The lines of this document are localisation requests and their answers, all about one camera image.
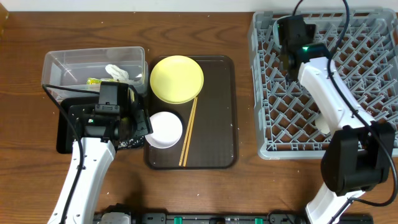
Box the dark brown serving tray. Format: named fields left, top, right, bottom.
left=144, top=55, right=238, bottom=170

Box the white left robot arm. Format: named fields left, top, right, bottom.
left=49, top=101, right=152, bottom=223

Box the pink white bowl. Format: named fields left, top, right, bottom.
left=145, top=111, right=183, bottom=149

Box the grey dishwasher rack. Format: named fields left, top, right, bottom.
left=248, top=9, right=397, bottom=160

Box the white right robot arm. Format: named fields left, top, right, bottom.
left=282, top=44, right=396, bottom=223

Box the wooden chopstick left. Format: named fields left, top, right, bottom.
left=178, top=96, right=197, bottom=167

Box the clear plastic waste bin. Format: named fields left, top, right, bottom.
left=42, top=47, right=148, bottom=102

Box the white tissue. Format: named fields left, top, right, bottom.
left=105, top=64, right=129, bottom=83

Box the black waste bin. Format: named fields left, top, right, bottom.
left=55, top=95, right=146, bottom=154

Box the wooden chopstick right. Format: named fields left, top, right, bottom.
left=182, top=97, right=198, bottom=167

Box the wooden chopstick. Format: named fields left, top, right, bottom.
left=178, top=96, right=197, bottom=167
left=182, top=97, right=198, bottom=167

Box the yellow plate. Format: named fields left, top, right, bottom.
left=150, top=55, right=204, bottom=104

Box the light blue bowl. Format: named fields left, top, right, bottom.
left=272, top=16, right=292, bottom=48

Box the yellow green wrapper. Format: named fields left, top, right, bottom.
left=86, top=78, right=102, bottom=85

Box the rice food waste pile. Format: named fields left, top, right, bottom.
left=118, top=136, right=145, bottom=150

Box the white green cup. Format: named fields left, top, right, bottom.
left=315, top=114, right=330, bottom=134

